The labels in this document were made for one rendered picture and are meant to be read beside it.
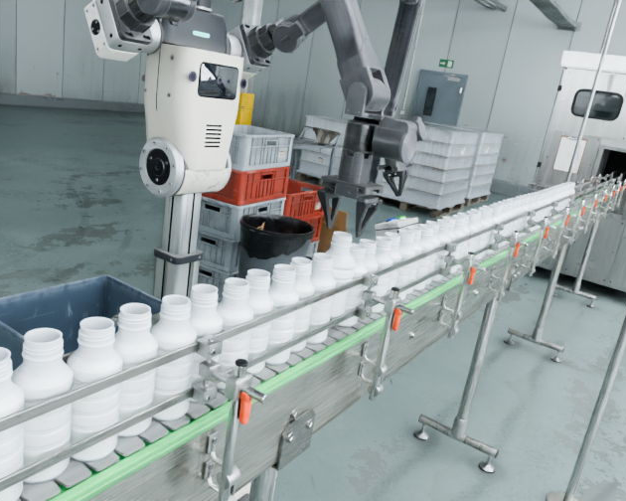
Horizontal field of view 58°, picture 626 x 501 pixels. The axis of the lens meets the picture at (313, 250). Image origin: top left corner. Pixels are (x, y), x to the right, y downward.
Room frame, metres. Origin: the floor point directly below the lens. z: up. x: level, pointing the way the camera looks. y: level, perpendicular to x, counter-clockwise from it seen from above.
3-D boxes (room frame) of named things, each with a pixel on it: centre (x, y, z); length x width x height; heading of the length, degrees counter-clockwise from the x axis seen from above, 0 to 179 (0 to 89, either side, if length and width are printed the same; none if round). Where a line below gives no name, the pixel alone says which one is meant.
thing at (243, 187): (3.77, 0.56, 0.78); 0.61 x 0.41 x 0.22; 155
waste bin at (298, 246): (3.25, 0.23, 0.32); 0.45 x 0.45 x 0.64
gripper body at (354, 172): (1.03, -0.05, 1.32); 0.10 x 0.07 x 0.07; 58
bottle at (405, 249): (1.28, -0.21, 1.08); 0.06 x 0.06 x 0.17
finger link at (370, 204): (1.02, -0.07, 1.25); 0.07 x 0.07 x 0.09; 58
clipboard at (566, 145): (5.28, -2.18, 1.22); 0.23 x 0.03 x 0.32; 58
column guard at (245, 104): (11.30, 1.85, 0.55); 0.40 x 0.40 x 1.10; 58
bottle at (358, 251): (1.08, -0.08, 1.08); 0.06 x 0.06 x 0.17
